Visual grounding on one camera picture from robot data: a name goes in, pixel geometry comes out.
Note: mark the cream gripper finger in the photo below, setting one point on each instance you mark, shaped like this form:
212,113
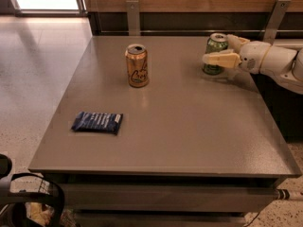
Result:
227,58
236,42

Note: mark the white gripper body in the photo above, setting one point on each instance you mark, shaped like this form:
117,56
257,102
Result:
253,56

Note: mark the green LaCroix soda can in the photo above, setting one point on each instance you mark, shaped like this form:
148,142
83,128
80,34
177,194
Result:
216,42

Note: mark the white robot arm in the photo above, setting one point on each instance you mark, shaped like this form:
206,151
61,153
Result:
283,65

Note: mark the orange LaCroix soda can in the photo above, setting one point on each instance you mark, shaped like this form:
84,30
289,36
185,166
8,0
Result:
137,65

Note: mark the blue RXBAR blueberry wrapper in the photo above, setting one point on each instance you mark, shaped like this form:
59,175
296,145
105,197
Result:
98,122

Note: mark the white pole with black band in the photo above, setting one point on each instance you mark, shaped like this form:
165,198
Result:
289,195

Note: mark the grey metal bracket right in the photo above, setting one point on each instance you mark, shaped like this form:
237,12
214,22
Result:
275,18

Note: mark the grey metal bracket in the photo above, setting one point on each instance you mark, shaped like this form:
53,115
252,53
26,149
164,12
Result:
133,17
275,18

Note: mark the grey metal bracket left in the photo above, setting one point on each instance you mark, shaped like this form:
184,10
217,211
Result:
133,17

